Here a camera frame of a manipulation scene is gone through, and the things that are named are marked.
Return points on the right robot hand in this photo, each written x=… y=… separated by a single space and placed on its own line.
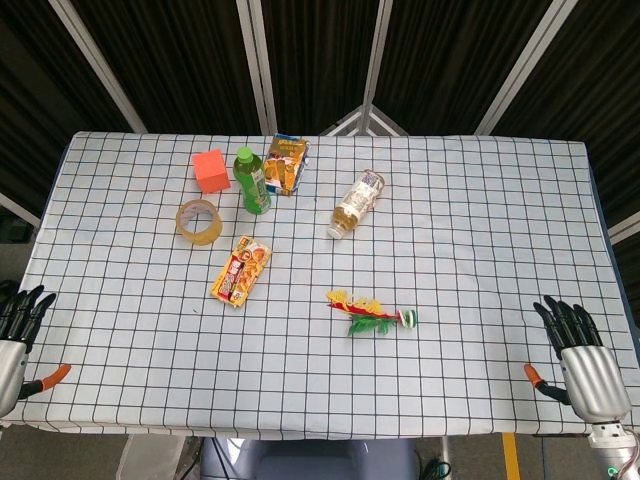
x=590 y=370

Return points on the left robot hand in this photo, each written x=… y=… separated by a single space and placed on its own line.
x=12 y=350

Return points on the red yellow green toy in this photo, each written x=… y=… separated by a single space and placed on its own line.
x=372 y=315

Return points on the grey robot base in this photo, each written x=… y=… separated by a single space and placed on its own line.
x=307 y=460

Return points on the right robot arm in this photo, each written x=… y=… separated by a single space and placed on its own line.
x=612 y=450

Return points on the clear packing tape roll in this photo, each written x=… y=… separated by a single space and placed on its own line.
x=198 y=222

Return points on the yellow curry box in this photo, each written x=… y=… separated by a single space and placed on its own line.
x=241 y=270

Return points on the orange foam cube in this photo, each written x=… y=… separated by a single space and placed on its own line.
x=210 y=171

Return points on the checkered tablecloth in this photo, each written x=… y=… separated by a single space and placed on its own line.
x=320 y=280

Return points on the amber tea bottle white cap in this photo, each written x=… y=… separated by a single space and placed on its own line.
x=356 y=202

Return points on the green tea bottle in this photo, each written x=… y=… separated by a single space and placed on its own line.
x=251 y=182

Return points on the blue and orange snack box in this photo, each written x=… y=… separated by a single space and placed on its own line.
x=286 y=165

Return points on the white folding screen frame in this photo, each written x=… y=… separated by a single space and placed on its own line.
x=370 y=65

